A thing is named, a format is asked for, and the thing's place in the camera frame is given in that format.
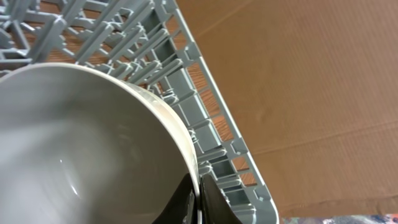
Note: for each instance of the grey bowl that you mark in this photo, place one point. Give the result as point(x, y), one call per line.
point(80, 146)

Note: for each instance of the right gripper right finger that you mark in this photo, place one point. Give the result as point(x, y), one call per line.
point(215, 209)

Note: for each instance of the cardboard back panel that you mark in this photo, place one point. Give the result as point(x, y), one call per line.
point(312, 86)

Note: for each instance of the grey dishwasher rack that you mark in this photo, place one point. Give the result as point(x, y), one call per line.
point(146, 43)

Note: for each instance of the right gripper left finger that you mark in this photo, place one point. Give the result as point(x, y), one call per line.
point(181, 208)

